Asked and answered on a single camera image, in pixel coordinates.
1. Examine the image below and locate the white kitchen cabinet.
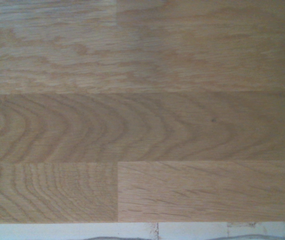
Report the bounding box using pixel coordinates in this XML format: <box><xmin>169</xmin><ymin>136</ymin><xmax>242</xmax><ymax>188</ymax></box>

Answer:
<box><xmin>0</xmin><ymin>221</ymin><xmax>285</xmax><ymax>240</ymax></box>

